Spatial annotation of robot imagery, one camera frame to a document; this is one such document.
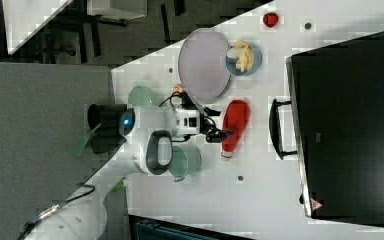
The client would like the silver toaster oven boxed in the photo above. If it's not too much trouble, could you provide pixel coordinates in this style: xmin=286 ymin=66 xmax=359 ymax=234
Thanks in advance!
xmin=285 ymin=31 xmax=384 ymax=228

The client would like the red ketchup bottle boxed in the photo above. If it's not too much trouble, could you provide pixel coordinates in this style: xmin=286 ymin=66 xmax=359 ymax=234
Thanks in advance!
xmin=221 ymin=99 xmax=251 ymax=158

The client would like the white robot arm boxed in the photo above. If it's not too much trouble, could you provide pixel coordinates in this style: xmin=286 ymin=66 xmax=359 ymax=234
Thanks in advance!
xmin=17 ymin=106 xmax=233 ymax=240

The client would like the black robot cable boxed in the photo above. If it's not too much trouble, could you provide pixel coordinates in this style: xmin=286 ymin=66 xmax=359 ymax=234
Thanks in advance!
xmin=158 ymin=91 xmax=218 ymax=134

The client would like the blue bowl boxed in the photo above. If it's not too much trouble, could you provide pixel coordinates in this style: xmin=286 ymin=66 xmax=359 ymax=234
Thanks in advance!
xmin=226 ymin=42 xmax=262 ymax=76

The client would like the peeled banana toy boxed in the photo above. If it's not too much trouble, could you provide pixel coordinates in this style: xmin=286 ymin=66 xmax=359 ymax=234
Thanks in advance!
xmin=227 ymin=40 xmax=254 ymax=73

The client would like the green mug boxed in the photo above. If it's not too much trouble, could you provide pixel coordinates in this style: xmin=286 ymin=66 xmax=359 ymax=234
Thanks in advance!
xmin=169 ymin=144 xmax=202 ymax=182

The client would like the lilac round plate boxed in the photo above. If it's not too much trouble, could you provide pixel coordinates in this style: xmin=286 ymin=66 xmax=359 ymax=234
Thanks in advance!
xmin=178 ymin=28 xmax=230 ymax=103

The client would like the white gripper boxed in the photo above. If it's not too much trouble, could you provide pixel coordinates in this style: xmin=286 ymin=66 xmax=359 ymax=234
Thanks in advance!
xmin=176 ymin=107 xmax=233 ymax=143

